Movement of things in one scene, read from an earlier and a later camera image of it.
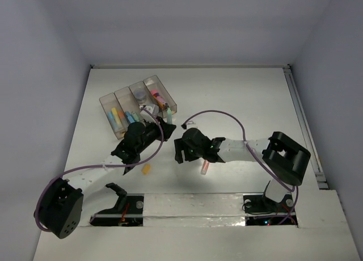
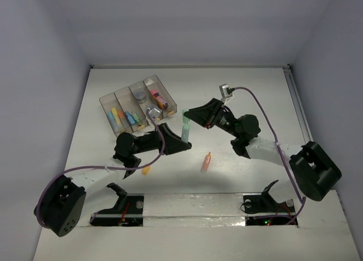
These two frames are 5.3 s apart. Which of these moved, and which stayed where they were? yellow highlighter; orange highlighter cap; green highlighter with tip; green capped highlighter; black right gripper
Moved: black right gripper; green highlighter with tip
Stayed: yellow highlighter; green capped highlighter; orange highlighter cap
